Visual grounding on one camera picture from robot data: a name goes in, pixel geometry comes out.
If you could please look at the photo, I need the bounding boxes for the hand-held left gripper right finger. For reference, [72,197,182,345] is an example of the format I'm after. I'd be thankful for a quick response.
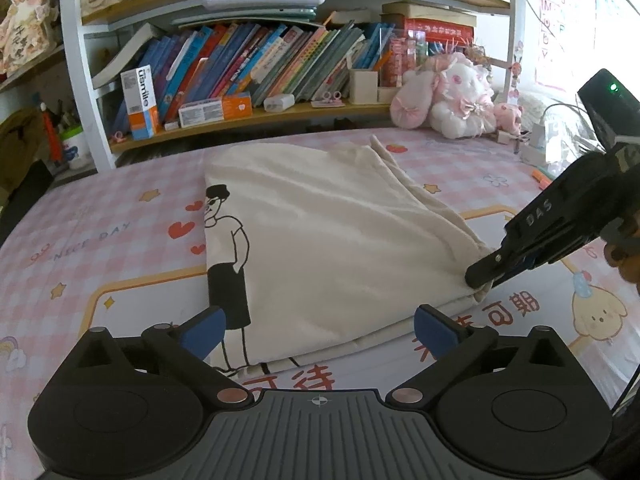
[386,304,583,407]

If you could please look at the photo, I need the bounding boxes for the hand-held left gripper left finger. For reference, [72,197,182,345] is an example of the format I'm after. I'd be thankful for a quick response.
[55,306,253,409]

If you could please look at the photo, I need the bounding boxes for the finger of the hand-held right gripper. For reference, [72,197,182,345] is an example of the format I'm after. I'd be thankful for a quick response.
[465,240,596,290]

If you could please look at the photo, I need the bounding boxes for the cream printed t-shirt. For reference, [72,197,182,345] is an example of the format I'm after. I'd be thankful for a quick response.
[202,135,496,378]

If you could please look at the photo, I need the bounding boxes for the person's right hand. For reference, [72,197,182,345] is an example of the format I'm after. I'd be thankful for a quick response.
[602,215,640,291]

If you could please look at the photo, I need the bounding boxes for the white power adapter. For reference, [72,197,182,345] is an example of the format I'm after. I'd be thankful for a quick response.
[520,120,563,166]

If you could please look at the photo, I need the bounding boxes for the small pink plush toy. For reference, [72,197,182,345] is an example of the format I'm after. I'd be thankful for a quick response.
[492,102,523,136]

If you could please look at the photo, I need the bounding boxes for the white plush rabbit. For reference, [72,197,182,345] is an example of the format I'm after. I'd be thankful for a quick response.
[427,52,496,138]

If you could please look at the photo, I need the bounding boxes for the pink checked bed sheet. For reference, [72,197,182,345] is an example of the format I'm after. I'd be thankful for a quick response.
[0,125,640,461]

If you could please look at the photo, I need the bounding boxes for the red box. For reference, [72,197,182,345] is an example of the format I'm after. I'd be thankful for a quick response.
[404,17,476,43]

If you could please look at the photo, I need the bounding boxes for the white tub with green lid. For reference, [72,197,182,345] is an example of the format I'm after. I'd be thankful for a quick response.
[60,127,93,170]

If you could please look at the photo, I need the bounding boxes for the flat orange white box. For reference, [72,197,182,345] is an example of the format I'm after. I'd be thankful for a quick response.
[178,93,253,127]

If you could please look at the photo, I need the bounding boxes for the beige desk organiser box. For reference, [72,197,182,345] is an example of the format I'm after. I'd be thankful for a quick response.
[349,69,379,106]

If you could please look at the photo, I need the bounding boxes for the clear pen holder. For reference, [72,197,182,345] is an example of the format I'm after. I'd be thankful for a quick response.
[380,27,426,88]

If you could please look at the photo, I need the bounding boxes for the tall orange white box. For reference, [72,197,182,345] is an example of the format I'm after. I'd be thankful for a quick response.
[120,65,163,141]

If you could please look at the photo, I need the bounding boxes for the small white case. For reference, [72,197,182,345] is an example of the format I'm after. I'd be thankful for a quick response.
[263,93,296,112]

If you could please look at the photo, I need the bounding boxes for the orange red bottle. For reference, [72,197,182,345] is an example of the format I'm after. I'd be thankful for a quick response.
[40,105,63,161]

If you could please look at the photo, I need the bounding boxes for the olive brown garment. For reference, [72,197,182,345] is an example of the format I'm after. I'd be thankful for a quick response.
[0,107,46,196]

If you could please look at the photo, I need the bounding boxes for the row of colourful books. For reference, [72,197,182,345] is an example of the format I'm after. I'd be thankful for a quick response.
[92,20,396,133]

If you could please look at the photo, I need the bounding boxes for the white bookshelf with wooden boards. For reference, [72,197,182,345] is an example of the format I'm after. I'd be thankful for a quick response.
[0,0,526,171]

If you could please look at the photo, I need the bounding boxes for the alphabet wall poster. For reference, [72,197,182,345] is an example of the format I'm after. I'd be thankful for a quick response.
[535,0,621,91]

